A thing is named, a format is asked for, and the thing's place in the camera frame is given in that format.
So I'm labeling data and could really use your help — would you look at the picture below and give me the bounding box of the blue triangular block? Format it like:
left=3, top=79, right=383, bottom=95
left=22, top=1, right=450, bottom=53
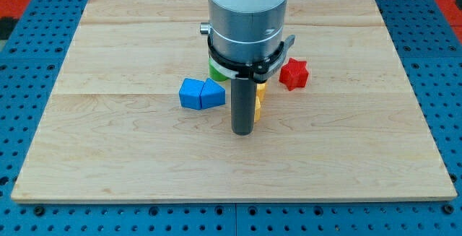
left=200, top=78, right=226, bottom=109

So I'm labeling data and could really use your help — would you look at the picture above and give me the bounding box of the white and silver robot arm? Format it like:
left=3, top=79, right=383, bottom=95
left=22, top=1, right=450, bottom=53
left=200, top=0, right=295, bottom=136

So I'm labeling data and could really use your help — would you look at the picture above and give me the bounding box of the black clamp ring mount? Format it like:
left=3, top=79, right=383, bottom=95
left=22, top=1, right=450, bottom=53
left=207, top=35, right=295, bottom=83

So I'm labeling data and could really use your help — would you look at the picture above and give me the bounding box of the green round block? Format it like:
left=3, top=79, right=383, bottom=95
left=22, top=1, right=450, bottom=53
left=209, top=58, right=228, bottom=82

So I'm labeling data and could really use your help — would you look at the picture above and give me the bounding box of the light wooden board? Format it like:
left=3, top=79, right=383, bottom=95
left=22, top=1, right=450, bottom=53
left=11, top=0, right=457, bottom=204

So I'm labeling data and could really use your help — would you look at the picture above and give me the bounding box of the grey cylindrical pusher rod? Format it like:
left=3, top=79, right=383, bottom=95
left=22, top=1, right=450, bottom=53
left=231, top=78, right=257, bottom=136

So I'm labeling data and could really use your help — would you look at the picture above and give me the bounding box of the blue cube block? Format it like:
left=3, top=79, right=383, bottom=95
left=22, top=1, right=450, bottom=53
left=179, top=78, right=204, bottom=110

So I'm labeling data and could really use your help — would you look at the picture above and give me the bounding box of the yellow hexagon block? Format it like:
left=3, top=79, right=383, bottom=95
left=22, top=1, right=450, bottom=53
left=256, top=83, right=266, bottom=102

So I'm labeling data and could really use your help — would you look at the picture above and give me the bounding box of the red star block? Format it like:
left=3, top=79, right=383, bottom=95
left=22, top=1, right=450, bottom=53
left=279, top=58, right=310, bottom=91

